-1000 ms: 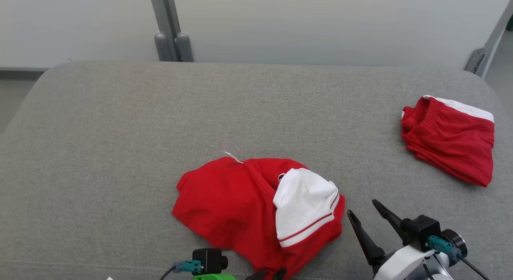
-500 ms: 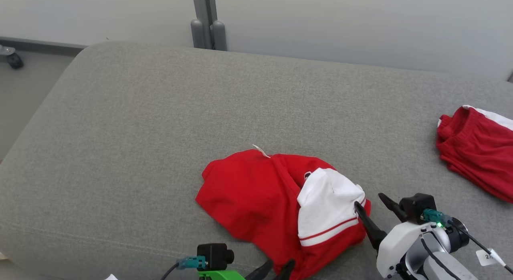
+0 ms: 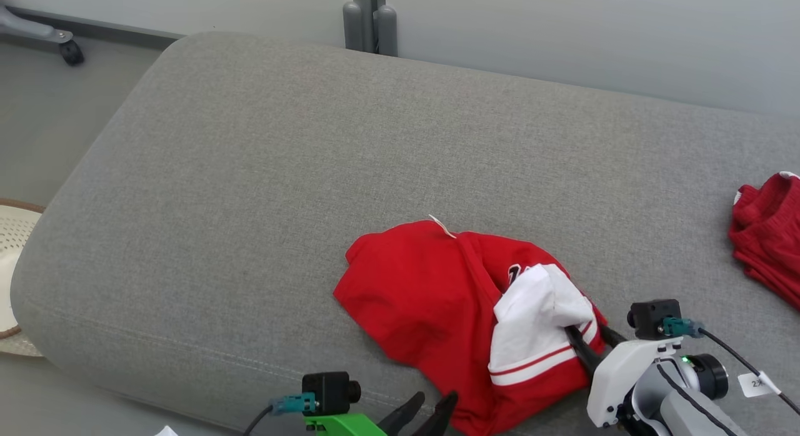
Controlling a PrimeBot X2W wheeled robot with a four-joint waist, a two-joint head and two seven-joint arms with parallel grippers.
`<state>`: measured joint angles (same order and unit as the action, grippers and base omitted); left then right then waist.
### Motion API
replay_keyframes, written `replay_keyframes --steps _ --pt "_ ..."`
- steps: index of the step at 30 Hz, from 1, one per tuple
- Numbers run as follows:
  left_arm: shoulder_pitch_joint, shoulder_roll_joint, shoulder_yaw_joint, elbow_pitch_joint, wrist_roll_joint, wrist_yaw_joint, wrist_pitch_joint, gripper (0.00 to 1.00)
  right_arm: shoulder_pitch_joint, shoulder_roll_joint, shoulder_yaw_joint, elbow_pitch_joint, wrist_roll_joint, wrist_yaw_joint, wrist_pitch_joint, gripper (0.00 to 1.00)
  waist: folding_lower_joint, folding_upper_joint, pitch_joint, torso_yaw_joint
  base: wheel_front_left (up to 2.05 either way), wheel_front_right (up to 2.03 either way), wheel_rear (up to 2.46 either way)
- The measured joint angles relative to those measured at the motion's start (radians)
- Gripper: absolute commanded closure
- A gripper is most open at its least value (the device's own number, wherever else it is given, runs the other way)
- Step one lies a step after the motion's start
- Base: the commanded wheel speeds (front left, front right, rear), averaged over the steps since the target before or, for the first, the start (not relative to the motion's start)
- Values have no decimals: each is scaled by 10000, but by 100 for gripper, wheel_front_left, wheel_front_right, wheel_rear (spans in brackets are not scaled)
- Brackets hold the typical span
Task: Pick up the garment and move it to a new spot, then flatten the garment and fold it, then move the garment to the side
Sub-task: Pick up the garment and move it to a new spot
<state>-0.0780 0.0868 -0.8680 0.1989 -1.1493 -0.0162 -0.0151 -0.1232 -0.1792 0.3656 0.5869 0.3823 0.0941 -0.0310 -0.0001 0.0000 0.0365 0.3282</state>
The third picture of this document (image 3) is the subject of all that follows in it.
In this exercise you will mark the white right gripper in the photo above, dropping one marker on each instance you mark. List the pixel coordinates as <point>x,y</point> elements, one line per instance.
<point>619,380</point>

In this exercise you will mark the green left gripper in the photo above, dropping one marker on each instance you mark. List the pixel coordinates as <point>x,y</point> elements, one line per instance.
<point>344,426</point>

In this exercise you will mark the red basketball jersey white sleeves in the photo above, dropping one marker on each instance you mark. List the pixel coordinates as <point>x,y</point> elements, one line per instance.
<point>412,298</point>

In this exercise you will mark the red shorts white stripe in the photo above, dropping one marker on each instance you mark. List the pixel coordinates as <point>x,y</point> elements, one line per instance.
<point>769,236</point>

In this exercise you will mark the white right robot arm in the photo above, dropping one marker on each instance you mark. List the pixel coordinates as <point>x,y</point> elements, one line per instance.
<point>700,420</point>

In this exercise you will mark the grey sofa cushion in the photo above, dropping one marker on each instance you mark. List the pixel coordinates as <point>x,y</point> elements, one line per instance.
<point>312,173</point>

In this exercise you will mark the white woven laundry basket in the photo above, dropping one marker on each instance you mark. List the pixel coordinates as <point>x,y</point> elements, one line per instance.
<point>12,267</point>

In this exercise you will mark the grey caster leg black wheel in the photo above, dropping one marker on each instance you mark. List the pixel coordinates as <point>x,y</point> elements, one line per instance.
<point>25,29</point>

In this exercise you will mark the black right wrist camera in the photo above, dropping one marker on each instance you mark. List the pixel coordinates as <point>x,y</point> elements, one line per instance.
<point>650,317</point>

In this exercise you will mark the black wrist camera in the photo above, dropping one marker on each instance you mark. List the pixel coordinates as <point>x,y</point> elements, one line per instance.
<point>328,391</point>
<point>650,317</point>

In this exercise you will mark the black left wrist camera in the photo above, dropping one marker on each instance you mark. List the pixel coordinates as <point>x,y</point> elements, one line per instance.
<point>328,391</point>

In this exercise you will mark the grey cylindrical post bumper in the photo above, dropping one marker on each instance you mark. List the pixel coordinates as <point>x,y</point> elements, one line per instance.
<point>387,33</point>
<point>353,27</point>

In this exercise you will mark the grey partition post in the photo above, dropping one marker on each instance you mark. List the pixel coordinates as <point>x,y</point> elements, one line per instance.
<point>369,11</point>

